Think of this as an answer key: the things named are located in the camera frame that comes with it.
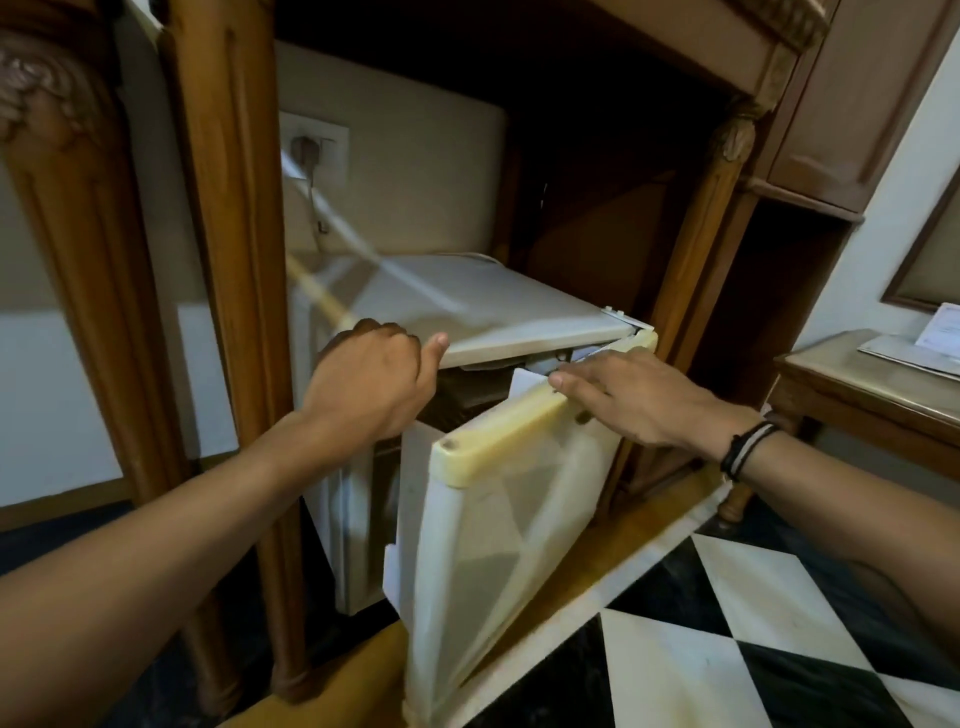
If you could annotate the person's left hand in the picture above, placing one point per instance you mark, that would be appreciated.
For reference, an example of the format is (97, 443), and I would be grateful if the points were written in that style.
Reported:
(360, 382)

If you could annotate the person's right hand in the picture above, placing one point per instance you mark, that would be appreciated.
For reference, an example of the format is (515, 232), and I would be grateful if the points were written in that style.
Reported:
(660, 405)

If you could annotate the person's right thumb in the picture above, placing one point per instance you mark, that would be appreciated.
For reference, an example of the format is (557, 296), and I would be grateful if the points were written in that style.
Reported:
(583, 415)

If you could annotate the person's left thumb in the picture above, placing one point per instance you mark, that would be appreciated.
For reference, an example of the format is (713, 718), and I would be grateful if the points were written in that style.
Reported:
(436, 349)

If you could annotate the white mini fridge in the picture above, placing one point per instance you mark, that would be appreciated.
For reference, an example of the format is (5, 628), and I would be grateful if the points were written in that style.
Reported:
(480, 307)

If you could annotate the white mini fridge door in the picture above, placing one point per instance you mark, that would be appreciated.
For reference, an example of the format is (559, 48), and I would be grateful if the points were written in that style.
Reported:
(510, 540)

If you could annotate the person's left forearm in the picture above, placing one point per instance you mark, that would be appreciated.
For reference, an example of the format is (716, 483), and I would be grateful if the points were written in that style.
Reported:
(150, 570)

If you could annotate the person's right forearm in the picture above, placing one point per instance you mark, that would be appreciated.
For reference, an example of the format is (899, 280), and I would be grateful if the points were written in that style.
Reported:
(862, 517)

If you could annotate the grey power plug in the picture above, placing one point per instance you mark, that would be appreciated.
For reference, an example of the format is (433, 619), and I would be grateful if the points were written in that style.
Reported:
(306, 154)

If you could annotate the wooden side table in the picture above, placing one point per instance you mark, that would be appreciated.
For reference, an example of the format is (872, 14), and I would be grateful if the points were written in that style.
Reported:
(855, 397)

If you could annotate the white paper sheet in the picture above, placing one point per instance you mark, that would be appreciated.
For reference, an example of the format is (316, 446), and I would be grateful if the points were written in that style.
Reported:
(900, 352)

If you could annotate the white printed card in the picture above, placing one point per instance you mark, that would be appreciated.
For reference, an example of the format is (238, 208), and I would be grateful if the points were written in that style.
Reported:
(941, 330)

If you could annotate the wooden framed picture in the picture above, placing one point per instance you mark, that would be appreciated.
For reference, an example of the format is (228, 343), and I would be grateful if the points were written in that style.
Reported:
(934, 270)

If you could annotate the wooden cabinet door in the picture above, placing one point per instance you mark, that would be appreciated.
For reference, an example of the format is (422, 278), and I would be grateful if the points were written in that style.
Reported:
(855, 97)

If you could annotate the white wall socket plate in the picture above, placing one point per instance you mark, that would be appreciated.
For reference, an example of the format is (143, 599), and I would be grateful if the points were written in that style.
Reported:
(334, 139)

